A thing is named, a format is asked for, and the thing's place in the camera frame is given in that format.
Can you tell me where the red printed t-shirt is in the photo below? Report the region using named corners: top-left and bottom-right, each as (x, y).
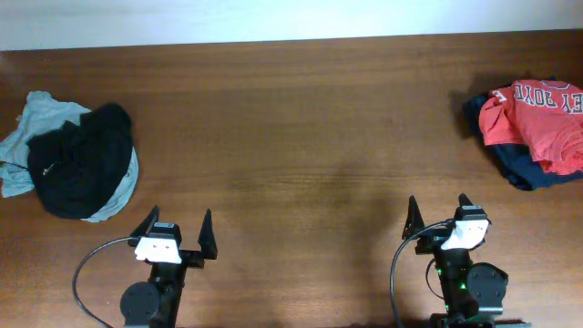
top-left (478, 79), bottom-right (582, 175)

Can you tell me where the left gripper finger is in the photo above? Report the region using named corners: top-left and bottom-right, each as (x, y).
top-left (130, 205), bottom-right (159, 238)
top-left (198, 209), bottom-right (218, 260)

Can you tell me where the navy blue garment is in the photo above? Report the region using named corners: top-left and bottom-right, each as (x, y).
top-left (462, 90), bottom-right (582, 191)

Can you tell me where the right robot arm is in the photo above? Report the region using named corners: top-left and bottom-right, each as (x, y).
top-left (390, 193), bottom-right (532, 328)

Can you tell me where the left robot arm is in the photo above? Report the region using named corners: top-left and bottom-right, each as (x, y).
top-left (120, 207), bottom-right (218, 328)

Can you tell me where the grey t-shirt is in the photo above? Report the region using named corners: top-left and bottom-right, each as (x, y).
top-left (1, 91), bottom-right (139, 223)

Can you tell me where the black t-shirt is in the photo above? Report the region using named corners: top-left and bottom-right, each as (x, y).
top-left (27, 103), bottom-right (133, 220)

